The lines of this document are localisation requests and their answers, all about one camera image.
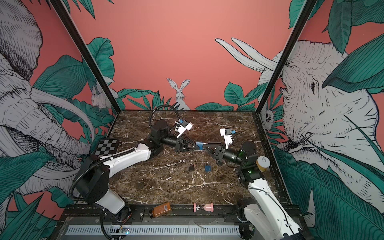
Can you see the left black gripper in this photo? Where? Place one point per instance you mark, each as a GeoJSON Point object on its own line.
{"type": "Point", "coordinates": [180, 145]}

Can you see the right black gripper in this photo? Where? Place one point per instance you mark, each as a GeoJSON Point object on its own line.
{"type": "Point", "coordinates": [220, 153]}

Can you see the blue padlock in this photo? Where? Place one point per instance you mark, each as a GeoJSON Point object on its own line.
{"type": "Point", "coordinates": [200, 145]}
{"type": "Point", "coordinates": [208, 167]}

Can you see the dark grey padlock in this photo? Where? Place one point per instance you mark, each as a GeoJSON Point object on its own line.
{"type": "Point", "coordinates": [191, 167]}

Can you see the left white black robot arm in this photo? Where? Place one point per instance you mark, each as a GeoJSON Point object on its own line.
{"type": "Point", "coordinates": [91, 183]}

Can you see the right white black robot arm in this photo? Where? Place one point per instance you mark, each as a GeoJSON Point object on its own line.
{"type": "Point", "coordinates": [267, 214]}

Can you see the yellow orange can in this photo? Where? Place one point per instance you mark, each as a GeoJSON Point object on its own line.
{"type": "Point", "coordinates": [263, 163]}

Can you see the pink hourglass spool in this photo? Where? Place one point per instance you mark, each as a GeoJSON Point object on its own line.
{"type": "Point", "coordinates": [203, 207]}

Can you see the orange brown box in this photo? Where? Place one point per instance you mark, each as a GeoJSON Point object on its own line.
{"type": "Point", "coordinates": [160, 210]}

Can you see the black white checkerboard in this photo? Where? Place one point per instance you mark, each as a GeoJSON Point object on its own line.
{"type": "Point", "coordinates": [106, 147]}

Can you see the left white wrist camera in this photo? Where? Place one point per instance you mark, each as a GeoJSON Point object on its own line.
{"type": "Point", "coordinates": [182, 126]}

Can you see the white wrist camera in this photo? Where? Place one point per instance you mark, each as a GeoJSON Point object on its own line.
{"type": "Point", "coordinates": [228, 134]}
{"type": "Point", "coordinates": [182, 126]}

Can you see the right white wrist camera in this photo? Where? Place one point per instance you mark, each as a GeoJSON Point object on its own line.
{"type": "Point", "coordinates": [228, 134]}

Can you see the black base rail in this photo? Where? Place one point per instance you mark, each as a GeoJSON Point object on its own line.
{"type": "Point", "coordinates": [229, 213]}

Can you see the white slotted cable duct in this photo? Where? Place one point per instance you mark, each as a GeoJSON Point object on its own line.
{"type": "Point", "coordinates": [141, 230]}

